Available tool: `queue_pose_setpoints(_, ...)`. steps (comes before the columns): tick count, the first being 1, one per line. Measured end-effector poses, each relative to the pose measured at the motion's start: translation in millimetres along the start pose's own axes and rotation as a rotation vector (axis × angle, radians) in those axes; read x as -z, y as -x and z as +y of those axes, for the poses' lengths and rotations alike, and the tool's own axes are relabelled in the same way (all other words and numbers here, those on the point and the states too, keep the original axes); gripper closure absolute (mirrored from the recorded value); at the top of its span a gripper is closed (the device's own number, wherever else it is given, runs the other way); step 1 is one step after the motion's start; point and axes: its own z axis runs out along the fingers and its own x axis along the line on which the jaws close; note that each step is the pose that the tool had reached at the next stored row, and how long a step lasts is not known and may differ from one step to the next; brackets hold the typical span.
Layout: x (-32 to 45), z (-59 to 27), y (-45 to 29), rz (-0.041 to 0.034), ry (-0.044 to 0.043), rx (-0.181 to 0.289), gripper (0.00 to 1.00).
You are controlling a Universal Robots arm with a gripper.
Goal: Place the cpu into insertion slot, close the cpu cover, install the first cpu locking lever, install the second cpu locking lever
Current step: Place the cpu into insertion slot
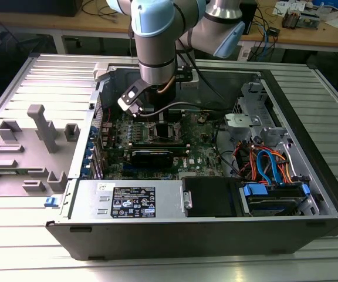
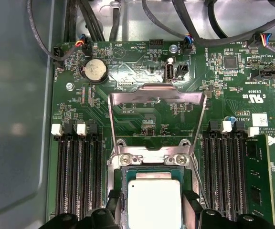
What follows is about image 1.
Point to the black computer box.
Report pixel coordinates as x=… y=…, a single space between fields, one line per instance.
x=40 y=7

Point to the blue plastic case latch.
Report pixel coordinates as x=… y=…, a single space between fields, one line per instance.
x=51 y=202

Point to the black PC case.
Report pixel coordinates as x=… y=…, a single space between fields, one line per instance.
x=186 y=238

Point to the grey plastic parts rack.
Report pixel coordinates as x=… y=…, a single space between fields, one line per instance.
x=25 y=158

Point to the black plastic drive cover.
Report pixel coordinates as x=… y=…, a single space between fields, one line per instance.
x=210 y=196

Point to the silver power supply unit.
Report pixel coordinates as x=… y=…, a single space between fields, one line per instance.
x=92 y=202

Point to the silver metal drive cage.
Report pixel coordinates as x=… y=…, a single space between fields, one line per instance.
x=245 y=123

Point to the metal CPU socket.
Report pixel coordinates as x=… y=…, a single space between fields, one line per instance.
x=152 y=134

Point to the green motherboard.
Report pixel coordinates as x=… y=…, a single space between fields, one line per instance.
x=199 y=141

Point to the round coin battery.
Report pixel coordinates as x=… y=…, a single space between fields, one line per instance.
x=203 y=118

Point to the small black adapter box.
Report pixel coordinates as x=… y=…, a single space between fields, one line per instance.
x=274 y=31

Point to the black desktop tower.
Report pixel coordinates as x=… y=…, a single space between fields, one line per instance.
x=249 y=17

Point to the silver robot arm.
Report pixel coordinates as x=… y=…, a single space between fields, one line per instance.
x=154 y=50

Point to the grey plastic case hinge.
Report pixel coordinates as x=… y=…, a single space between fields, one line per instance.
x=101 y=72

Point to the black graphics card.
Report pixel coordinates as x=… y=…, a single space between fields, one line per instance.
x=151 y=160

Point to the green RAM stick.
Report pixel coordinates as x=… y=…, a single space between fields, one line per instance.
x=7 y=173
x=145 y=144

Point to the hard disk in blue carrier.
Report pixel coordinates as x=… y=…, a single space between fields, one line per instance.
x=274 y=202

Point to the green circuit board part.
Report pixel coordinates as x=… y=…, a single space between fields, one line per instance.
x=310 y=22

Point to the copper finned heat sink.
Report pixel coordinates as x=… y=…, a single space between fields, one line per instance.
x=290 y=19

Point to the wooden workbench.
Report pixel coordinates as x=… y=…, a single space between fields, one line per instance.
x=69 y=23

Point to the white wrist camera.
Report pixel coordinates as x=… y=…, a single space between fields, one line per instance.
x=129 y=98
x=190 y=79

